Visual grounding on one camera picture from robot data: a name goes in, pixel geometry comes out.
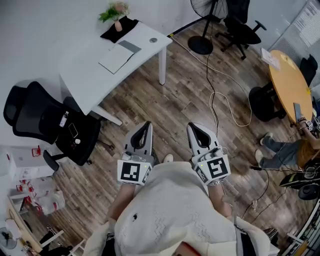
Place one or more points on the green flower plant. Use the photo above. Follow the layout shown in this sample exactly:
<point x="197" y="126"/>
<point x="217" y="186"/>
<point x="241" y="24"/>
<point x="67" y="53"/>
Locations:
<point x="113" y="11"/>

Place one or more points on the white desk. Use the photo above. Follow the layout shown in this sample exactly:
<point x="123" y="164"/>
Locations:
<point x="90" y="82"/>

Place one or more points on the black office chair with armrests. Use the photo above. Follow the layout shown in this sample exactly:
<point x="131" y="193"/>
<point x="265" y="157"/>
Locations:
<point x="243" y="33"/>

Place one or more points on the round wooden table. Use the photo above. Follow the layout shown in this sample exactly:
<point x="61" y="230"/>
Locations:
<point x="287" y="85"/>

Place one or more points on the black mesh office chair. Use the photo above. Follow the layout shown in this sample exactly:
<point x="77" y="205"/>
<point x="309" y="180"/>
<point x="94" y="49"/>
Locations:
<point x="37" y="117"/>

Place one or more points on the small white round case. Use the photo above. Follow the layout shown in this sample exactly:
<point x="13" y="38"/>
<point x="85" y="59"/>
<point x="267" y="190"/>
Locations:
<point x="77" y="141"/>

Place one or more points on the person's white knit sweater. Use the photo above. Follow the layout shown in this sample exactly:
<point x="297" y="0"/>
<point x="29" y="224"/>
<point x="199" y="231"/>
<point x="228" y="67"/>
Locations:
<point x="172" y="212"/>

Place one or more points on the small clear bottle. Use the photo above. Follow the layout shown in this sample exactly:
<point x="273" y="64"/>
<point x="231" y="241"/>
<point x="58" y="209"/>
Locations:
<point x="63" y="119"/>

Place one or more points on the person's left forearm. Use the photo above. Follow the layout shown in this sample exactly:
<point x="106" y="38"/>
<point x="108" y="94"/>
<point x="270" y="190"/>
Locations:
<point x="122" y="200"/>

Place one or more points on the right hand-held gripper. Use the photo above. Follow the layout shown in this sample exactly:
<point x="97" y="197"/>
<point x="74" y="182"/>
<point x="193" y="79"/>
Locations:
<point x="216" y="168"/>

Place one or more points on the small desk fan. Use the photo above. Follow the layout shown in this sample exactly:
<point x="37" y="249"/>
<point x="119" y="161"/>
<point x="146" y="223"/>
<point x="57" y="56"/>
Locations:
<point x="7" y="238"/>

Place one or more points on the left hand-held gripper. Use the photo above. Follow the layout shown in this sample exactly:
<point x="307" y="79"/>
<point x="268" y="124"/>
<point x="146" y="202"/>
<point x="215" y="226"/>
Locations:
<point x="130" y="171"/>

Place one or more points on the black equipment stand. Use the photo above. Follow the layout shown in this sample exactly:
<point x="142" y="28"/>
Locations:
<point x="306" y="180"/>

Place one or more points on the black standing fan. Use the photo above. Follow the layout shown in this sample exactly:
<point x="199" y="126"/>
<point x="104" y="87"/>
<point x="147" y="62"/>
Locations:
<point x="200" y="45"/>

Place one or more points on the pink vase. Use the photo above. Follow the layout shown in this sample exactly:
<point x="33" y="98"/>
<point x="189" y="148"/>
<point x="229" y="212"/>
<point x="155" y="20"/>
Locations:
<point x="118" y="26"/>

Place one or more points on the black smartphone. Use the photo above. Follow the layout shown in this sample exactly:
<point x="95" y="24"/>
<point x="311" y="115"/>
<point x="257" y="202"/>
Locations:
<point x="73" y="130"/>

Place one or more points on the black cloth mat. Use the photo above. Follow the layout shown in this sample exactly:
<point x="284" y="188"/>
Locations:
<point x="125" y="26"/>

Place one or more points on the black chair backrest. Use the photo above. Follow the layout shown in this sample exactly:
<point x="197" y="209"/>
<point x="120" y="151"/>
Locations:
<point x="308" y="68"/>

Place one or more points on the round grey desk grommet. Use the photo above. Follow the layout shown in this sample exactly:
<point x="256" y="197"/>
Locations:
<point x="153" y="40"/>

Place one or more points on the white flat box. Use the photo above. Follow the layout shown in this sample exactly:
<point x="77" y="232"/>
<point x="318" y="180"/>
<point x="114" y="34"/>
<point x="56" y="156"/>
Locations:
<point x="270" y="58"/>

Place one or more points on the grey tablet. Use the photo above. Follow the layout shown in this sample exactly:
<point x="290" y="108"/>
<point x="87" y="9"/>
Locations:
<point x="297" y="112"/>

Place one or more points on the clear plastic bags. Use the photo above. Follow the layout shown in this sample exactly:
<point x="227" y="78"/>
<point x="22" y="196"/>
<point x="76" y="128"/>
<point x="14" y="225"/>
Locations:
<point x="47" y="200"/>

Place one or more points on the person's white shoe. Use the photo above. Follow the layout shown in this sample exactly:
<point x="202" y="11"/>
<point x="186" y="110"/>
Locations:
<point x="168" y="158"/>

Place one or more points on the grey notebook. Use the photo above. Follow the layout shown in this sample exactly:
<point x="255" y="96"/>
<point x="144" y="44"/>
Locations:
<point x="116" y="58"/>

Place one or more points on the person's right forearm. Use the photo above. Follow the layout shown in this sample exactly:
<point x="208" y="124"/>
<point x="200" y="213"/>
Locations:
<point x="220" y="197"/>

